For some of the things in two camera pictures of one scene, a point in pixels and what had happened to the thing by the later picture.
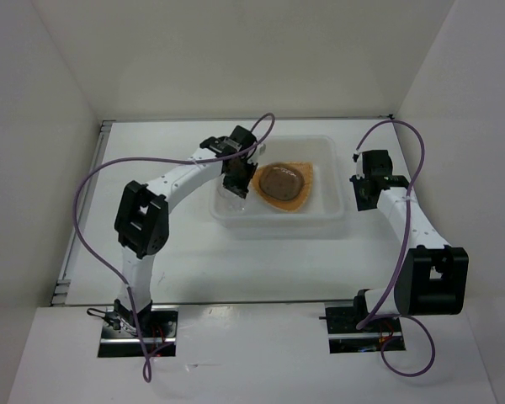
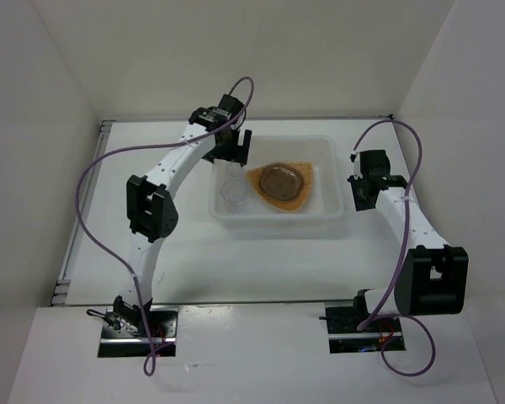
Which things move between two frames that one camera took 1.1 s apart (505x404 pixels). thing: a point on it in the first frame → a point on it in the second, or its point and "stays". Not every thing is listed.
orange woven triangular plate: x=304 y=169 stays
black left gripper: x=241 y=188 → x=237 y=154
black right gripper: x=361 y=204 stays
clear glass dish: x=281 y=183 stays
